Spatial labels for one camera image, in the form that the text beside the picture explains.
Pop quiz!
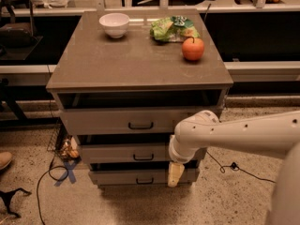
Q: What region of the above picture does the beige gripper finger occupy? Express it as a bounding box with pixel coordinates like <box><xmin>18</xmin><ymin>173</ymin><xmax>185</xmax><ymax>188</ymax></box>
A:
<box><xmin>168</xmin><ymin>162</ymin><xmax>185</xmax><ymax>188</ymax></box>

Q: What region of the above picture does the grey drawer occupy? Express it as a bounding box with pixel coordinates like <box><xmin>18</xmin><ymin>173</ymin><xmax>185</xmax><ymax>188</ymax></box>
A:
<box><xmin>88</xmin><ymin>167</ymin><xmax>201</xmax><ymax>187</ymax></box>
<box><xmin>78</xmin><ymin>141</ymin><xmax>208</xmax><ymax>165</ymax></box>
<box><xmin>59</xmin><ymin>106</ymin><xmax>219</xmax><ymax>136</ymax></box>

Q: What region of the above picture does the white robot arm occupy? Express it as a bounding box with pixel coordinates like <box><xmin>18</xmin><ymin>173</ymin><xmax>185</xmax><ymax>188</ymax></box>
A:
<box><xmin>168</xmin><ymin>111</ymin><xmax>300</xmax><ymax>225</ymax></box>

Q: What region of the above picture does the grey bottom drawer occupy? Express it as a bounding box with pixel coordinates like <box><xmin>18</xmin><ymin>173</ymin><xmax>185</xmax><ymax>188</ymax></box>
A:
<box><xmin>88</xmin><ymin>167</ymin><xmax>201</xmax><ymax>187</ymax></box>

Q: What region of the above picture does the grey drawer cabinet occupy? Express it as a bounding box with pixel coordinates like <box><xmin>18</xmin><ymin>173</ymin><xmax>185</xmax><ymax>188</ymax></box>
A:
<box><xmin>47</xmin><ymin>10</ymin><xmax>233</xmax><ymax>172</ymax></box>

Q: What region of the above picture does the grey top drawer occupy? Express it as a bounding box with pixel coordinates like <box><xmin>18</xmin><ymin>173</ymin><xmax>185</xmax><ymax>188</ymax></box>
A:
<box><xmin>59</xmin><ymin>106</ymin><xmax>219</xmax><ymax>136</ymax></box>

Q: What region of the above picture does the orange fruit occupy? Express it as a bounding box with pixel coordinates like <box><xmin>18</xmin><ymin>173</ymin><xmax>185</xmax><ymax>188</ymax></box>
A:
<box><xmin>182</xmin><ymin>37</ymin><xmax>204</xmax><ymax>61</ymax></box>

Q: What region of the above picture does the green chip bag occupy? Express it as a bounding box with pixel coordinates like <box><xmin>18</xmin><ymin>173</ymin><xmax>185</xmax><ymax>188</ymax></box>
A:
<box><xmin>150</xmin><ymin>15</ymin><xmax>200</xmax><ymax>42</ymax></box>

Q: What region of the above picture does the white ceramic bowl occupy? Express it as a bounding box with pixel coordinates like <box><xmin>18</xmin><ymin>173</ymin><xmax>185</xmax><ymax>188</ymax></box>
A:
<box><xmin>99</xmin><ymin>13</ymin><xmax>129</xmax><ymax>38</ymax></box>

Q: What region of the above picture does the brown shoe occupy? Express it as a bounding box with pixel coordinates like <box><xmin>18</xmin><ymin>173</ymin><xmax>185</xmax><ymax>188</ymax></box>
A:
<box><xmin>0</xmin><ymin>152</ymin><xmax>13</xmax><ymax>170</ymax></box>

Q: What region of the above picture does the black floor stand foot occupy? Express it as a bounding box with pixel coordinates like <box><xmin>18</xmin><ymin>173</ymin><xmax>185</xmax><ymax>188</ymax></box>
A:
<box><xmin>0</xmin><ymin>187</ymin><xmax>31</xmax><ymax>218</ymax></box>

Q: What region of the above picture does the dark chair on left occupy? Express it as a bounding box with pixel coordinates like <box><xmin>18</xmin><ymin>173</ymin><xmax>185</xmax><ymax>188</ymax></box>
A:
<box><xmin>0</xmin><ymin>0</ymin><xmax>42</xmax><ymax>61</ymax></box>

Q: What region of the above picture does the black cable on left floor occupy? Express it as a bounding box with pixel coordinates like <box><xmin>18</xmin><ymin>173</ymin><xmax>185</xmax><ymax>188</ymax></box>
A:
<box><xmin>36</xmin><ymin>155</ymin><xmax>70</xmax><ymax>225</ymax></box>

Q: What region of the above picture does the wire basket with items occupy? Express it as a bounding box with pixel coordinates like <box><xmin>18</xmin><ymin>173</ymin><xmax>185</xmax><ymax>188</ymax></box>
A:
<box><xmin>47</xmin><ymin>122</ymin><xmax>80</xmax><ymax>161</ymax></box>

